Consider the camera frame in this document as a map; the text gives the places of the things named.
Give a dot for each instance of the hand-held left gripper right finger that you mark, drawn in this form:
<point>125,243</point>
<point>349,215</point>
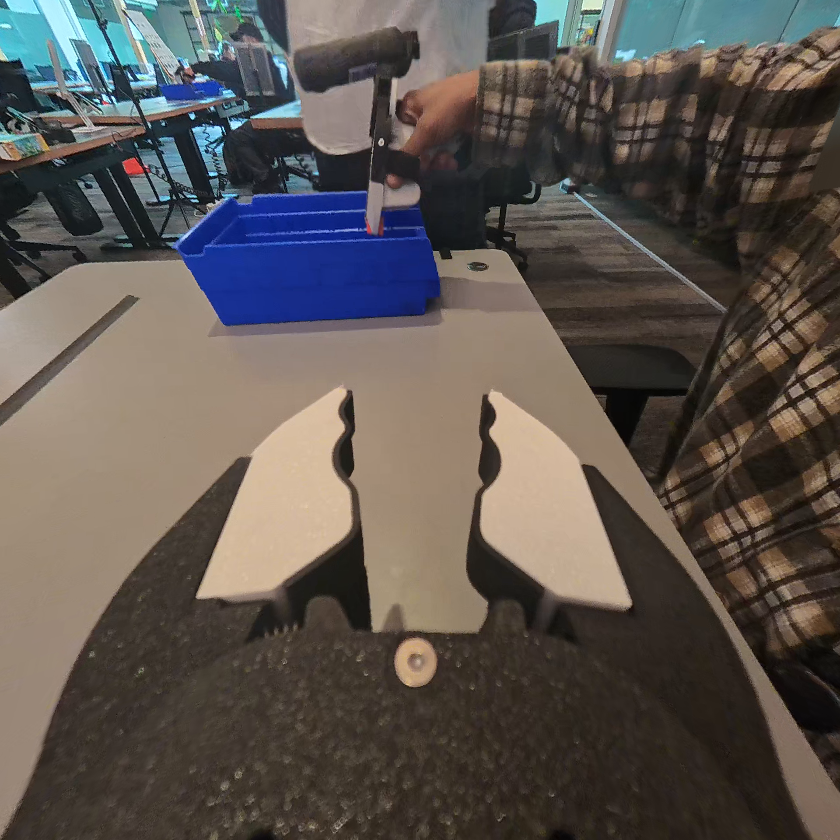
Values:
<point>551,525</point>

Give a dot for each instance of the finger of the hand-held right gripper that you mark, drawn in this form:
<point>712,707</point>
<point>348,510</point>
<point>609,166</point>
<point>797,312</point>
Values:
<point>379,144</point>

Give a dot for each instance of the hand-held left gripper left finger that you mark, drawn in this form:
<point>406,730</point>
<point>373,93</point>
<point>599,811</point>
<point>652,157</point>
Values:
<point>282,518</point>

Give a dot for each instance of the blue plastic bin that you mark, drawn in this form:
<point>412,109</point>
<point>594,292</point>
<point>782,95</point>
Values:
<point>308,289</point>

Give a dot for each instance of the person's right hand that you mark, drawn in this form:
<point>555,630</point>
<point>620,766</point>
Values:
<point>446,111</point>

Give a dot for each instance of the long wooden workbench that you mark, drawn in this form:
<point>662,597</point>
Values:
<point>65,141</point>
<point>279,117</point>

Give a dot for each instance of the blue storage bin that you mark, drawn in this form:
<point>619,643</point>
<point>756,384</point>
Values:
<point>190,90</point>

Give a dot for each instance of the black office chair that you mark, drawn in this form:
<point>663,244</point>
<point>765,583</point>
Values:
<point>630,367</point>

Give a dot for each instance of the grey computer monitor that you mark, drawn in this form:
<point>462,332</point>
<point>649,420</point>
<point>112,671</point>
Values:
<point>525,43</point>

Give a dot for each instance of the white instruction board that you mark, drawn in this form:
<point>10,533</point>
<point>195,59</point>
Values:
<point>154,43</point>

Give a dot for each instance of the black studio light stand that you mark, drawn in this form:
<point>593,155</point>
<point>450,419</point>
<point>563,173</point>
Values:
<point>130,108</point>

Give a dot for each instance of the orange traffic cone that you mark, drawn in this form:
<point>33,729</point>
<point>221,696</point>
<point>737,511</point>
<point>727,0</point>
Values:
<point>136,167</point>

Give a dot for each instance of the black computer monitor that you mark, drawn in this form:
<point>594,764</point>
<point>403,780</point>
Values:
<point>16,88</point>

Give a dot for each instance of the yellow and blue box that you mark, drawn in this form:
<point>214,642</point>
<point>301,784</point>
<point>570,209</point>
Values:
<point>23,148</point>

